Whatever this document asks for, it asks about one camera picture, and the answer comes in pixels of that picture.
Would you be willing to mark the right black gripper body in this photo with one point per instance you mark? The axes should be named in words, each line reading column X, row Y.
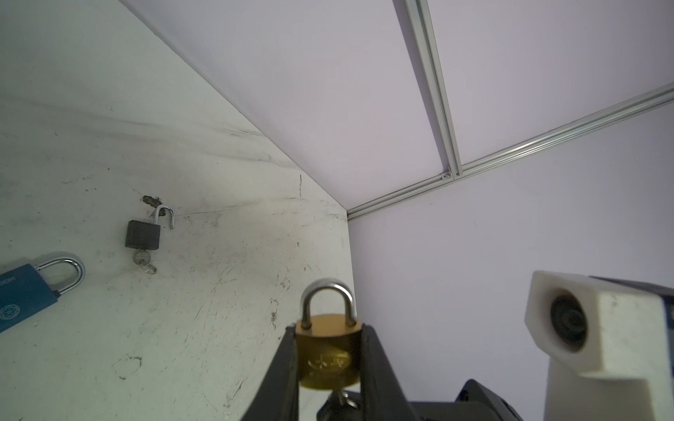
column 474, row 402

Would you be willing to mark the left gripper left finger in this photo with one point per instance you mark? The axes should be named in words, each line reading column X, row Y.
column 277, row 398

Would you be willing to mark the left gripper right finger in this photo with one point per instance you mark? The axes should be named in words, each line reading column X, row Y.
column 383, row 398

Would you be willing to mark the brass padlock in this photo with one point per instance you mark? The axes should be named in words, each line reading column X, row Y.
column 329, row 345

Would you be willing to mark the black padlock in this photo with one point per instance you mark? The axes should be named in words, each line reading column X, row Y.
column 146, row 236

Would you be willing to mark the blue padlock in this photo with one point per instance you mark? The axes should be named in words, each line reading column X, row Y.
column 24, row 291

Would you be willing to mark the small dark key far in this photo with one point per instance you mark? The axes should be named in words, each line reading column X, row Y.
column 152, row 201

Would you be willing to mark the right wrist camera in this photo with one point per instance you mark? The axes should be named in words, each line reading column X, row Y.
column 610, row 346

